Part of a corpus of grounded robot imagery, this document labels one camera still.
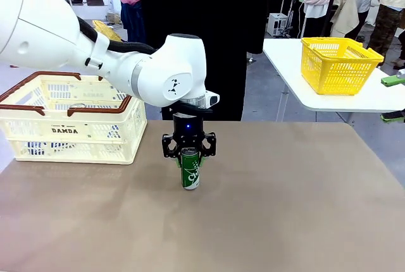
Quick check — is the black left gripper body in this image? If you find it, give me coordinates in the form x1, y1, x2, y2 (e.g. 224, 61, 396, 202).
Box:
172, 114, 206, 152

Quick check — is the green Chilsung drink can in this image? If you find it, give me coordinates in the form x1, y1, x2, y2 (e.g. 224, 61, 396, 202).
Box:
180, 147, 201, 192

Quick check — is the yellow plastic basket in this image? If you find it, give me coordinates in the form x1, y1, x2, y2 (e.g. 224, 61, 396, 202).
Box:
300, 36, 385, 97

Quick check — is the cream plastic shopping basket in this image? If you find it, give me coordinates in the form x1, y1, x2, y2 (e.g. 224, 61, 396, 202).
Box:
0, 71, 148, 166

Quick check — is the bystander in cream top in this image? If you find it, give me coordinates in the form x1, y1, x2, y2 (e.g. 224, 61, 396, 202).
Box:
366, 0, 405, 58

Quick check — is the beige hanging coat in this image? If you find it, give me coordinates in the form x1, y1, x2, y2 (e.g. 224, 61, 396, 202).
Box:
330, 0, 361, 39

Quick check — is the person in black shirt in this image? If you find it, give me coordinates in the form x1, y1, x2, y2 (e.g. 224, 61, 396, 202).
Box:
135, 0, 275, 123

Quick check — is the white side table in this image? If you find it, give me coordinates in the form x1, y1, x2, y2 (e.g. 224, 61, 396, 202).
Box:
262, 37, 405, 124

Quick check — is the yellow quilted cloth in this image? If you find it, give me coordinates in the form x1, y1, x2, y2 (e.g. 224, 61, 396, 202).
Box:
92, 20, 123, 43

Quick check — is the white cabinet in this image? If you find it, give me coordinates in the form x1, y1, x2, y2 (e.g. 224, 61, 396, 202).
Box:
267, 12, 289, 37

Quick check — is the bystander in pink top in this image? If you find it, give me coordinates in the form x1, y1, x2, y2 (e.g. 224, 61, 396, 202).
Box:
106, 0, 142, 45

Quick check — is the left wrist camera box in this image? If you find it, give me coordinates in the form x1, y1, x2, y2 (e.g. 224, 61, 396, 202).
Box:
194, 90, 220, 110

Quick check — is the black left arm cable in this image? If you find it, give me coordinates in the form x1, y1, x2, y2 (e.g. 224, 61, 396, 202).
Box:
77, 16, 158, 55

